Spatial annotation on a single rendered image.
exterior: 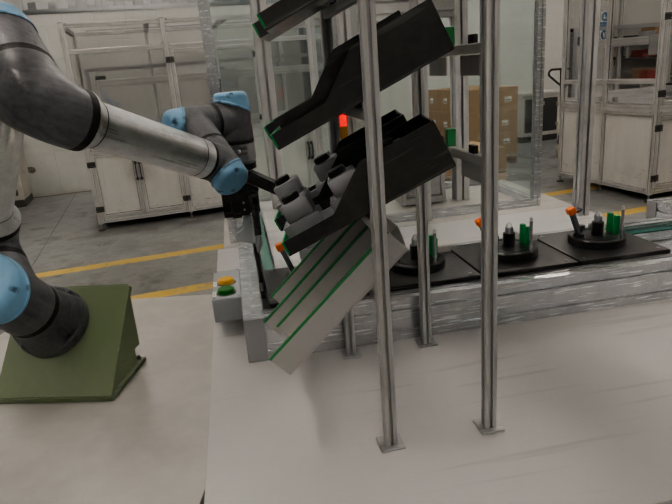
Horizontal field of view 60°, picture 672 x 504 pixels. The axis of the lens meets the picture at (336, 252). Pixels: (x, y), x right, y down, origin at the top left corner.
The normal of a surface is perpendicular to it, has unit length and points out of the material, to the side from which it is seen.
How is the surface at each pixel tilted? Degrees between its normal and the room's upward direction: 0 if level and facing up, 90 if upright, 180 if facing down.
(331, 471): 0
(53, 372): 47
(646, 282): 90
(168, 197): 90
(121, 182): 90
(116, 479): 0
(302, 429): 0
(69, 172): 90
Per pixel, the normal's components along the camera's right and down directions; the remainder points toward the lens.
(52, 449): -0.07, -0.95
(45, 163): 0.30, 0.26
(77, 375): -0.11, -0.42
